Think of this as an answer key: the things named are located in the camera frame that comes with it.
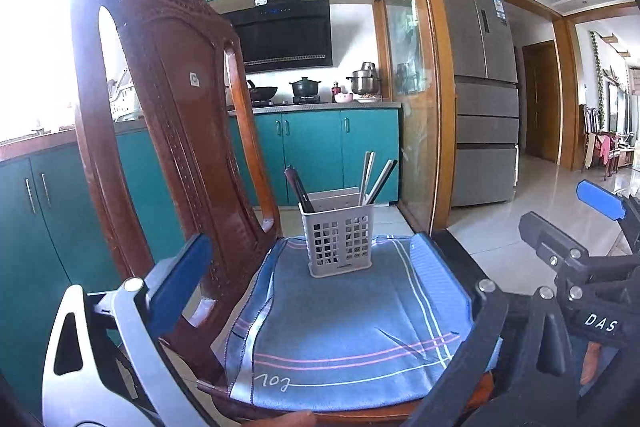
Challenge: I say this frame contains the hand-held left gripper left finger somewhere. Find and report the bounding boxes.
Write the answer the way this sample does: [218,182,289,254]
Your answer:
[42,233,214,427]

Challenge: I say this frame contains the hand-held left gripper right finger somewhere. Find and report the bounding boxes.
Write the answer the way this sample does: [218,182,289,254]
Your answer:
[402,232,577,427]

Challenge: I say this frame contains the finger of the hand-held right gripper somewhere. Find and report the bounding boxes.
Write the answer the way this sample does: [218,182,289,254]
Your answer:
[575,179,640,253]
[518,212,601,279]

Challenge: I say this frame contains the dark grey chopstick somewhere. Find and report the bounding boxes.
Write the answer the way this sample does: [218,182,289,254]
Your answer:
[372,160,399,204]

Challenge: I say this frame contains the white slotted utensil basket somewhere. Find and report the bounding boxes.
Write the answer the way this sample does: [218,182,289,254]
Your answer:
[298,192,376,279]

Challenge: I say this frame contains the brown wooden door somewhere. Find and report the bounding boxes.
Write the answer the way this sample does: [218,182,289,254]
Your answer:
[522,42,561,164]

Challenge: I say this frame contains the blue striped cloth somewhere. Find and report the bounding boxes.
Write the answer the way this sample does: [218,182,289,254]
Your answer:
[222,234,504,412]

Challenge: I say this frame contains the green hanging vine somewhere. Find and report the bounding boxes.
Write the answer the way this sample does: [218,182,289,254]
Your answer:
[589,30,607,130]

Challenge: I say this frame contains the teal base cabinet under window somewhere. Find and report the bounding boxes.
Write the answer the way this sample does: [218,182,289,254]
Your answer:
[0,127,192,414]

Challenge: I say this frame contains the carved wooden chair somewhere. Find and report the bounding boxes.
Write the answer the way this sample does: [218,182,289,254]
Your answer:
[70,0,498,427]

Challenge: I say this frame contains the teal base cabinet with hob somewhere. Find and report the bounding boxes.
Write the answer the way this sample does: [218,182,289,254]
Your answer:
[227,102,404,208]

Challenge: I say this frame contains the silver refrigerator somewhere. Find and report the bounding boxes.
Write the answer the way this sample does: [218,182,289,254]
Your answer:
[437,0,521,208]

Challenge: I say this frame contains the white dish rack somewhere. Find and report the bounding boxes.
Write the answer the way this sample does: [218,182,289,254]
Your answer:
[108,74,144,122]

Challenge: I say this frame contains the black wok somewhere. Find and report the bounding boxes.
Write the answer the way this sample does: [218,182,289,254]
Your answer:
[246,79,279,104]

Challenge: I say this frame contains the gas hob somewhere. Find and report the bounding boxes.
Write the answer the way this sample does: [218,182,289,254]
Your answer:
[251,96,322,108]

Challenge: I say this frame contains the stainless steel pot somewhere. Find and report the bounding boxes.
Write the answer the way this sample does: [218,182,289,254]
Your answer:
[348,62,382,96]

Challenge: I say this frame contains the black lidded pot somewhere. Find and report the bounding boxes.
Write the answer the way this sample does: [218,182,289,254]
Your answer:
[289,77,318,98]

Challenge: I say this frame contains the black range hood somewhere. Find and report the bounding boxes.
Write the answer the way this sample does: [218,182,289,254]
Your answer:
[220,0,335,76]

